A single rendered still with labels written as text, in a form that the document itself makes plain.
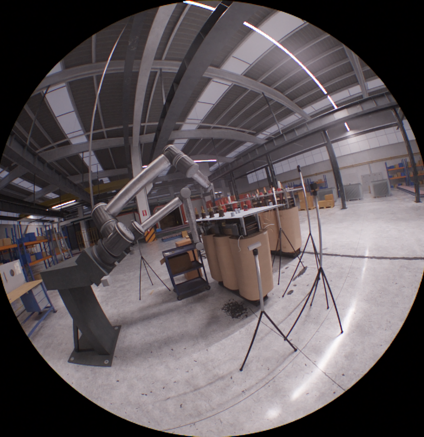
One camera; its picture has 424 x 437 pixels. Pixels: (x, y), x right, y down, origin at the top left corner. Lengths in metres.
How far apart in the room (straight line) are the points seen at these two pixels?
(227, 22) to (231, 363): 4.89
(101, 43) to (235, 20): 6.97
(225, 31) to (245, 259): 4.00
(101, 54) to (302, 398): 11.14
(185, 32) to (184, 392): 10.49
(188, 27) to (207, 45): 5.47
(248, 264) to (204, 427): 1.79
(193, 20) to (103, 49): 4.32
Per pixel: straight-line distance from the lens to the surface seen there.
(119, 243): 1.21
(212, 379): 1.66
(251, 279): 1.89
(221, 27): 3.59
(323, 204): 10.75
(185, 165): 1.25
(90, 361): 2.47
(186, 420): 1.59
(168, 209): 2.13
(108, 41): 9.33
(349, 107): 9.61
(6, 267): 4.60
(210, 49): 3.78
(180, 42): 9.40
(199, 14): 8.97
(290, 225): 3.27
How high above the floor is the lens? 1.49
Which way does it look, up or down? 4 degrees down
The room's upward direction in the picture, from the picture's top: 13 degrees counter-clockwise
